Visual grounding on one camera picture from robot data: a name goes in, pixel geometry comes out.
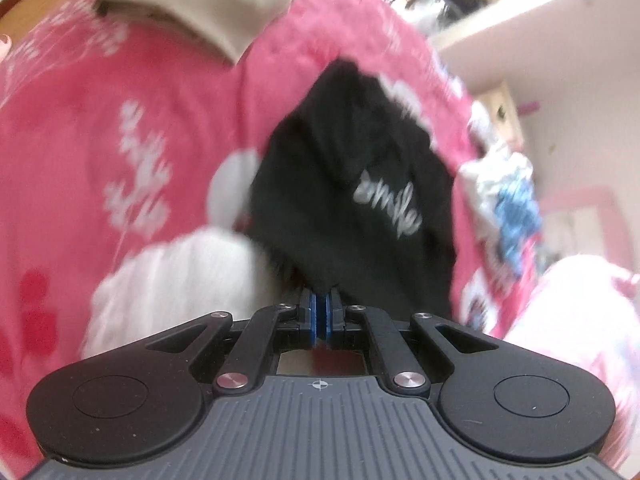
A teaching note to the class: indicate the person's pink patterned clothing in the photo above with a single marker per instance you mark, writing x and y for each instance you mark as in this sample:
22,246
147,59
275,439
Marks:
590,320

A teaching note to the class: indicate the pink framed panel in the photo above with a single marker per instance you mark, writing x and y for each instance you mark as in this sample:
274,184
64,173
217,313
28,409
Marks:
575,197

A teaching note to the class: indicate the black shirt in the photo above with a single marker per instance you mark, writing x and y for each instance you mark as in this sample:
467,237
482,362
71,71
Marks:
340,185

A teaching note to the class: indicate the pink floral blanket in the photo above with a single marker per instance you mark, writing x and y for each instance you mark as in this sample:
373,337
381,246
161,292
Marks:
75,160

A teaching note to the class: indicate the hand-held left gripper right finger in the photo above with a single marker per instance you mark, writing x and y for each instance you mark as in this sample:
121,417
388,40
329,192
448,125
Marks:
327,320

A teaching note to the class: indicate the white garment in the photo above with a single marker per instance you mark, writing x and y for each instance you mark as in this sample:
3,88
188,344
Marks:
480,185

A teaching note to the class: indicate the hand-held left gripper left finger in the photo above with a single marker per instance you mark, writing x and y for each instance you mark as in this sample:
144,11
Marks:
314,320

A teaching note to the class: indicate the pink card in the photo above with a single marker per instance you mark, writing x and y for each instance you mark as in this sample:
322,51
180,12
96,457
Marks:
529,108

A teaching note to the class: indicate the pale fuzzy knitted garment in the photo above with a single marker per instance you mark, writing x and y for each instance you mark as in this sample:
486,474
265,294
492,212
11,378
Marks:
482,130

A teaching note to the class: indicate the blue garment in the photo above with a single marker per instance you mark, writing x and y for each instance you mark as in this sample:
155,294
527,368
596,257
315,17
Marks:
517,220

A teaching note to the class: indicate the white plastic bag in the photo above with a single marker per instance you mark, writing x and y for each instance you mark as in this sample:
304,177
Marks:
427,17

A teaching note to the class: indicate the cream nightstand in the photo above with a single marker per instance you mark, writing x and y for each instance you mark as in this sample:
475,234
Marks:
502,110

